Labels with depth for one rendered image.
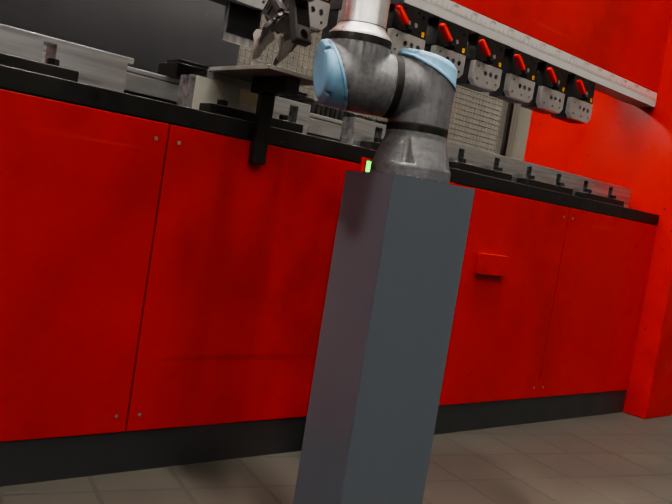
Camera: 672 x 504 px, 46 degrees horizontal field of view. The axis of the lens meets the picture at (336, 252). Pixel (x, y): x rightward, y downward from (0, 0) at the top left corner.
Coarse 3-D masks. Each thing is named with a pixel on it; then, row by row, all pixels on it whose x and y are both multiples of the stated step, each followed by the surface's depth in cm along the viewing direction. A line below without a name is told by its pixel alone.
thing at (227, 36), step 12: (228, 12) 204; (240, 12) 206; (252, 12) 209; (228, 24) 205; (240, 24) 207; (252, 24) 209; (228, 36) 206; (240, 36) 208; (252, 36) 210; (252, 48) 212
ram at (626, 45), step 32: (416, 0) 243; (480, 0) 262; (512, 0) 273; (544, 0) 285; (576, 0) 298; (608, 0) 312; (640, 0) 327; (480, 32) 265; (544, 32) 288; (576, 32) 301; (608, 32) 315; (640, 32) 331; (608, 64) 319; (640, 64) 335; (640, 96) 339
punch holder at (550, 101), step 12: (540, 72) 293; (564, 72) 299; (540, 84) 292; (552, 84) 295; (564, 84) 300; (540, 96) 292; (552, 96) 296; (564, 96) 301; (528, 108) 300; (540, 108) 296; (552, 108) 297
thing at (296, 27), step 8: (296, 0) 188; (296, 8) 188; (304, 8) 189; (296, 16) 187; (304, 16) 189; (296, 24) 187; (304, 24) 188; (296, 32) 186; (304, 32) 187; (296, 40) 186; (304, 40) 187
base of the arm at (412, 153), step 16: (400, 128) 144; (416, 128) 143; (432, 128) 144; (384, 144) 146; (400, 144) 143; (416, 144) 143; (432, 144) 144; (384, 160) 144; (400, 160) 144; (416, 160) 142; (432, 160) 143; (448, 160) 148; (416, 176) 142; (432, 176) 143; (448, 176) 146
